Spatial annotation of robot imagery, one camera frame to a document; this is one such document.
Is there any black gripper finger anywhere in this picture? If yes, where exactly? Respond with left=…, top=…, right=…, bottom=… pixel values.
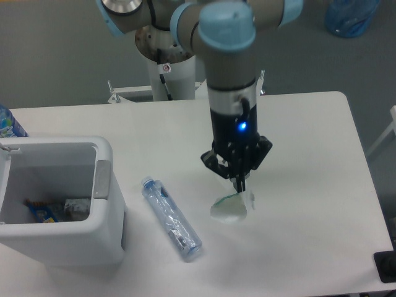
left=238, top=136, right=273, bottom=190
left=200, top=149, right=242, bottom=192

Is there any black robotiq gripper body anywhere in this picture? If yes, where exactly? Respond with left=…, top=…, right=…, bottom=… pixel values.
left=210, top=105, right=260, bottom=155

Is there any white paper carton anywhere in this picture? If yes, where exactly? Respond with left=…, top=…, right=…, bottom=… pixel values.
left=210, top=181, right=255, bottom=224

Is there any clear plastic water bottle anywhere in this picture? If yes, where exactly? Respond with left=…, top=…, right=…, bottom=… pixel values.
left=141, top=176, right=202, bottom=261

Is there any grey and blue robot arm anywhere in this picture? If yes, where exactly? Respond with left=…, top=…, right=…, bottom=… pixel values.
left=97, top=1, right=304, bottom=192

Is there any white plastic trash can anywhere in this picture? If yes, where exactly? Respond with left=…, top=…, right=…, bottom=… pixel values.
left=1, top=136, right=127, bottom=266

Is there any crumpled silver foil wrapper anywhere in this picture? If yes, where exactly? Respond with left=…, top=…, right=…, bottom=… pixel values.
left=64, top=198, right=91, bottom=222

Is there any blue plastic bag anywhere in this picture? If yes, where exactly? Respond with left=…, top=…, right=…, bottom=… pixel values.
left=324, top=0, right=380, bottom=38

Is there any black device at table edge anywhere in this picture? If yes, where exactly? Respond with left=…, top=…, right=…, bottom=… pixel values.
left=374, top=251, right=395, bottom=283

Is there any blue snack wrapper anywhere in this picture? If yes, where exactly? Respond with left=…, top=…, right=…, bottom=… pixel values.
left=25, top=199, right=59, bottom=223

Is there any blue labelled bottle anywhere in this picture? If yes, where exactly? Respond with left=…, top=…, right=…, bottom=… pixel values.
left=1, top=105, right=28, bottom=138

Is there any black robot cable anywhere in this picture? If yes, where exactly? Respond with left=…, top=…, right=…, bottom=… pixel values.
left=157, top=48, right=173, bottom=101

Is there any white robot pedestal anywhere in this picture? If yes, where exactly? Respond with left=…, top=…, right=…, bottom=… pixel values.
left=106, top=26, right=267, bottom=105

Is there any white frame at right edge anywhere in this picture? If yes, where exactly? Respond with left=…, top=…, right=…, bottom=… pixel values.
left=366, top=106, right=395, bottom=161

